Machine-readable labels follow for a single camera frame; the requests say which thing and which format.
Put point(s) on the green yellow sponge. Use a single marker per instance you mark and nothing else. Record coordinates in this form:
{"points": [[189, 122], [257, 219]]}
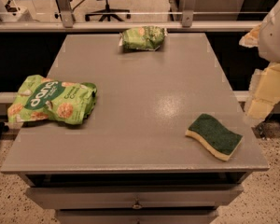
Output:
{"points": [[214, 136]]}

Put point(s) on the metal rail frame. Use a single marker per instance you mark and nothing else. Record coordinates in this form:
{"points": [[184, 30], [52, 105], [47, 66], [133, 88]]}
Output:
{"points": [[68, 16]]}

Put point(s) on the small green snack bag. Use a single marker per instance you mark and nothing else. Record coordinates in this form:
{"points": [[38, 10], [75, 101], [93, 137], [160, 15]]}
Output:
{"points": [[143, 38]]}

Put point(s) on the grey drawer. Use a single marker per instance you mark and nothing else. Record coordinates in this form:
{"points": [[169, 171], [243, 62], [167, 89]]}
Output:
{"points": [[144, 216], [134, 197]]}

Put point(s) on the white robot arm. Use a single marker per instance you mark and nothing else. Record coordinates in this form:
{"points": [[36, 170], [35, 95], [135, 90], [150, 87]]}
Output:
{"points": [[269, 41]]}

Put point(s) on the white box on floor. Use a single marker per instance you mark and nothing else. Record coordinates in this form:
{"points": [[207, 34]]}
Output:
{"points": [[17, 15]]}

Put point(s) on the upper grey drawer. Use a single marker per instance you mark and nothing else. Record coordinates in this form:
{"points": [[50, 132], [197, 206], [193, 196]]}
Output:
{"points": [[134, 197]]}

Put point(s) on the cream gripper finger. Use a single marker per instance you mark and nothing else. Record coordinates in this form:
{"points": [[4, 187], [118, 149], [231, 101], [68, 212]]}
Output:
{"points": [[251, 39], [264, 91]]}

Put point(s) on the grey table with drawers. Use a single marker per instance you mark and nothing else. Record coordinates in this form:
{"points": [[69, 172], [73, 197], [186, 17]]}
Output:
{"points": [[135, 135]]}

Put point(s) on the large green rice chip bag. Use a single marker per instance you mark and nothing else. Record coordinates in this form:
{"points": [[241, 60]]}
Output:
{"points": [[41, 98]]}

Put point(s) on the lower grey drawer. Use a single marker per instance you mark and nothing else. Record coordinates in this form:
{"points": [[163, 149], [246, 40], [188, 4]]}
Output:
{"points": [[144, 216]]}

